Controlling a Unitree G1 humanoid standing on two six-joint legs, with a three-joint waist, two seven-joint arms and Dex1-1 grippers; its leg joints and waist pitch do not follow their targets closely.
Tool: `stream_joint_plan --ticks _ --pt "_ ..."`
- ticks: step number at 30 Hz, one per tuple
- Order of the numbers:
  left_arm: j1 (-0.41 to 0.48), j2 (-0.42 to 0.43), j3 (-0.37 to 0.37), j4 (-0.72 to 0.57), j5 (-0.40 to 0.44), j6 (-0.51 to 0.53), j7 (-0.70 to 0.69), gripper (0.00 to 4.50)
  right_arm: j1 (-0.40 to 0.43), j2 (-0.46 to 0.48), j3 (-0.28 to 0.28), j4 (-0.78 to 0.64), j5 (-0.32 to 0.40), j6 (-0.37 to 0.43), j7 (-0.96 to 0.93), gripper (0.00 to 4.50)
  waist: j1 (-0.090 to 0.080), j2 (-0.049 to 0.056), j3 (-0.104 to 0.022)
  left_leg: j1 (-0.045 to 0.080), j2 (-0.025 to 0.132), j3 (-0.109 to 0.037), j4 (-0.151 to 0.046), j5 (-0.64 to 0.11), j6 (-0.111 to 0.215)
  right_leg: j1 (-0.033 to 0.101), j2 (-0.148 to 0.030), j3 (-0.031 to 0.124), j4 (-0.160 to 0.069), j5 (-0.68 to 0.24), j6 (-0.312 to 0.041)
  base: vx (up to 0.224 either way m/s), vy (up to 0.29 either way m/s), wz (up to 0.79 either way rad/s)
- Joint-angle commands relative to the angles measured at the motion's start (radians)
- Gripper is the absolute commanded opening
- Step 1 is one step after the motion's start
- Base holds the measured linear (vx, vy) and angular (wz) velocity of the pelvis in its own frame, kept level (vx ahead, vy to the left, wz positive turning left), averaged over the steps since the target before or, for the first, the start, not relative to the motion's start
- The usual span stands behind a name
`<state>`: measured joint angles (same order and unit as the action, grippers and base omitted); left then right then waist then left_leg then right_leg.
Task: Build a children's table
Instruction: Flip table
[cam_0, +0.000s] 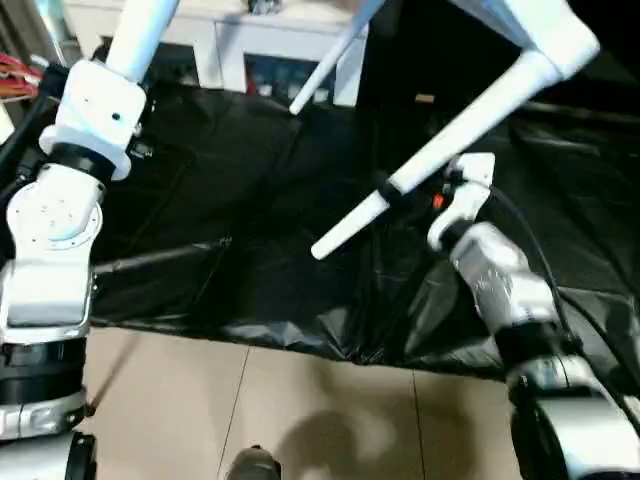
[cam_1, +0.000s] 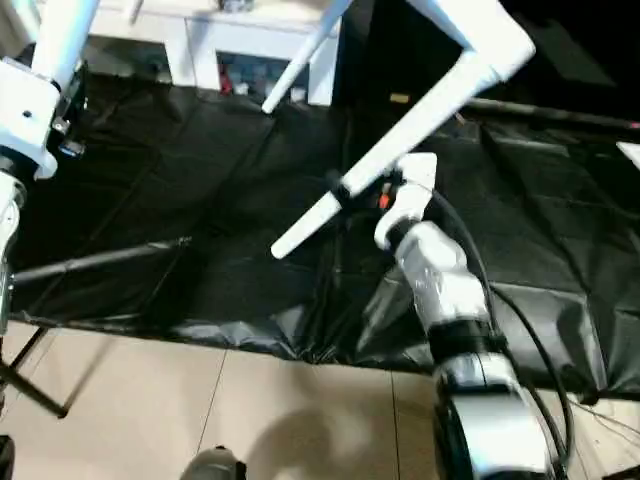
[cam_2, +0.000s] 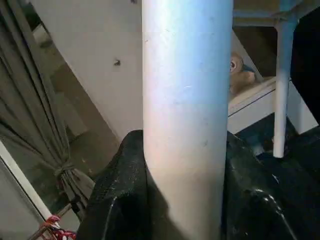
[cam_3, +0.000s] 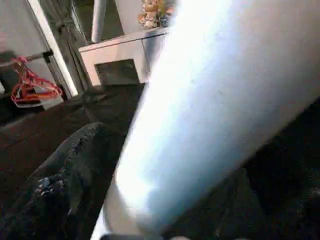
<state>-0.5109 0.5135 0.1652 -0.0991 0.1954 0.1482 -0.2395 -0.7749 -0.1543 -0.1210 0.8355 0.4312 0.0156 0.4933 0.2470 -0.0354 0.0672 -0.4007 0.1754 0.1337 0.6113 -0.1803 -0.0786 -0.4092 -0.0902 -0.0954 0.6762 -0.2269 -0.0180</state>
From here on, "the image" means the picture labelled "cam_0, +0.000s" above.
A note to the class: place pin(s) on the white plastic table leg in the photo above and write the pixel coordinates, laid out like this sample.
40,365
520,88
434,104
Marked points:
450,145
140,35
325,65

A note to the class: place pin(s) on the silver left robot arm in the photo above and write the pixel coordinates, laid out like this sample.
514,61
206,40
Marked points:
45,280

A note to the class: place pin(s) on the black shiny mat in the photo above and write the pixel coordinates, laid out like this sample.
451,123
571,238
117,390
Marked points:
250,200

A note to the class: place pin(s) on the white cabinet with glass doors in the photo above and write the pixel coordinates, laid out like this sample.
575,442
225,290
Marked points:
230,40

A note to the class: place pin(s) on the black cabinet with gold label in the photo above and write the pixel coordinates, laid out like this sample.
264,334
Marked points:
425,60

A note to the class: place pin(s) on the red clothes hangers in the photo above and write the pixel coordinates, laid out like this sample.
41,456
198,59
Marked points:
20,75

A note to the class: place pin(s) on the grey curtain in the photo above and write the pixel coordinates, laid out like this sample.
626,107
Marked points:
20,25

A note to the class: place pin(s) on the black silver wrapped bundle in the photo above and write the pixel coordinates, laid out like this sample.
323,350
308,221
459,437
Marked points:
262,5

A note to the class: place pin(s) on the black flat bar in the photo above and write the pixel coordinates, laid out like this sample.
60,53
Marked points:
590,111

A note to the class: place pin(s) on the grey robot foot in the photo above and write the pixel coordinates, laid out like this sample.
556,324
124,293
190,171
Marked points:
255,467

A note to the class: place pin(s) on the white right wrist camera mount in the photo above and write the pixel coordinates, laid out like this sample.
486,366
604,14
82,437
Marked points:
465,200

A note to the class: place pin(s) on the white post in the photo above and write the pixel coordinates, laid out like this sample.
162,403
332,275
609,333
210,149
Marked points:
5,125

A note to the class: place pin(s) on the black folding table frame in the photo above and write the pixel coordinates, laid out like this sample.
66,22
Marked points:
112,375

